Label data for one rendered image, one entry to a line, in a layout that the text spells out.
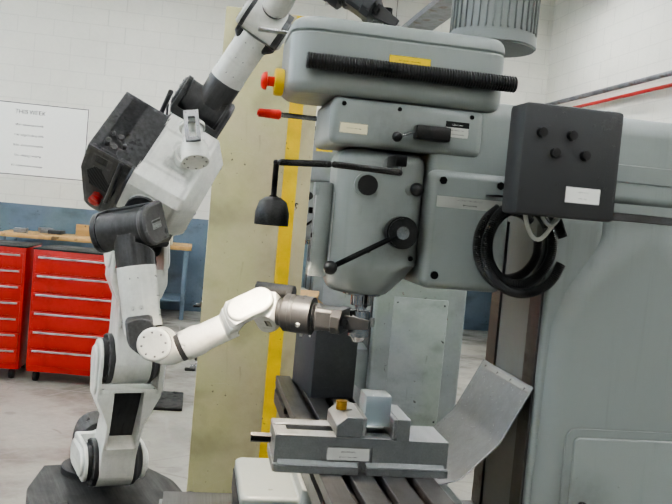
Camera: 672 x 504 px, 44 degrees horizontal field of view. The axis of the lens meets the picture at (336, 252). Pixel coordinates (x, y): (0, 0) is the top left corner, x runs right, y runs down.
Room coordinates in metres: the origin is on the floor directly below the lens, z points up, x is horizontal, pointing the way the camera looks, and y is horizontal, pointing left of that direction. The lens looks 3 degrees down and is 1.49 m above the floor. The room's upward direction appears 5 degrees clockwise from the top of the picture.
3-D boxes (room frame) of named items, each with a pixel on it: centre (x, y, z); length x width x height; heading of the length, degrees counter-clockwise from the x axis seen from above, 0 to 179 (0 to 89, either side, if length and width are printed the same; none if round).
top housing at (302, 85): (1.88, -0.08, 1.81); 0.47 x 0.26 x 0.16; 100
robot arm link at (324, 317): (1.90, 0.02, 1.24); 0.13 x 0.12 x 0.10; 166
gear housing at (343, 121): (1.89, -0.11, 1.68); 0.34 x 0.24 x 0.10; 100
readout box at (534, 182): (1.60, -0.42, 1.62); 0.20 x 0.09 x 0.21; 100
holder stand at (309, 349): (2.30, 0.01, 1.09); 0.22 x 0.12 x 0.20; 16
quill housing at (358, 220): (1.88, -0.07, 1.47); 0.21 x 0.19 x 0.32; 10
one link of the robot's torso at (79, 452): (2.49, 0.63, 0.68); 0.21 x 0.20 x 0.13; 27
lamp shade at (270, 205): (1.75, 0.14, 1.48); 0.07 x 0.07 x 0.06
